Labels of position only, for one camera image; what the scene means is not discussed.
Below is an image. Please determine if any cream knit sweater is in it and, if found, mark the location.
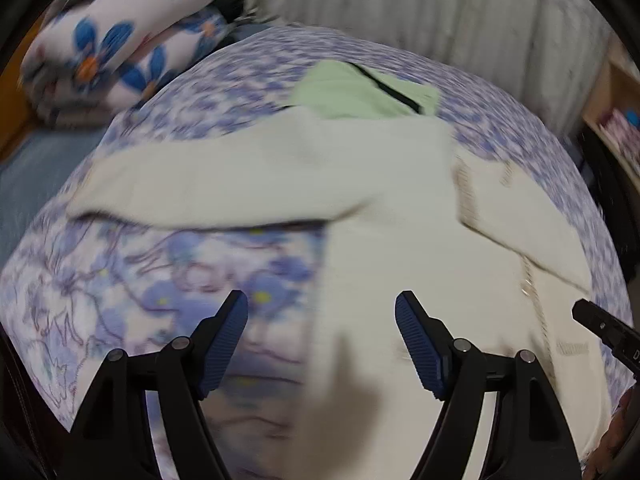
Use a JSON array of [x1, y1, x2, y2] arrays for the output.
[[67, 105, 621, 480]]

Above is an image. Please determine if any person's right hand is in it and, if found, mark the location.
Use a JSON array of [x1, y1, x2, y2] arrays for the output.
[[582, 390, 633, 480]]

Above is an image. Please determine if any white curtain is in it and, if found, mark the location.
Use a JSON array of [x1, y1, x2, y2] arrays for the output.
[[235, 0, 616, 136]]

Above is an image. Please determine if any wooden shelf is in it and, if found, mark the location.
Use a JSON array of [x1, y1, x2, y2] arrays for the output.
[[582, 35, 640, 181]]

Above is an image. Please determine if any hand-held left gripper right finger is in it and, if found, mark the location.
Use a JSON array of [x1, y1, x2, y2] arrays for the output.
[[395, 290, 583, 480]]

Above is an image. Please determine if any wooden bed frame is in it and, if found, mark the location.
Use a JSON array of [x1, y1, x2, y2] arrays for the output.
[[0, 55, 38, 158]]

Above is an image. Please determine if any pink patterned box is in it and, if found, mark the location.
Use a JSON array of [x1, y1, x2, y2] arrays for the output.
[[602, 109, 640, 161]]

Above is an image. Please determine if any grey blue cloth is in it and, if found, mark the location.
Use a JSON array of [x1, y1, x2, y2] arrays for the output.
[[0, 127, 108, 261]]

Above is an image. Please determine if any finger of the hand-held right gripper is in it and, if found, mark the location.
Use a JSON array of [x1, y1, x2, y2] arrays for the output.
[[572, 300, 640, 378]]

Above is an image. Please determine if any folded white blue-flower blanket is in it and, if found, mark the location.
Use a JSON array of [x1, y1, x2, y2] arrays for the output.
[[20, 0, 246, 128]]

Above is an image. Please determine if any blue floral bed sheet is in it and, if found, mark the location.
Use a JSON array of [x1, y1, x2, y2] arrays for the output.
[[0, 25, 631, 480]]

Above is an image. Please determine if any light green garment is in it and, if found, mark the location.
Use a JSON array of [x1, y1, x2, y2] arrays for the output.
[[290, 60, 442, 121]]

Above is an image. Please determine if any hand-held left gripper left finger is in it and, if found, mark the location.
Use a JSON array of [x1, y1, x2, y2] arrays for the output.
[[70, 290, 249, 480]]

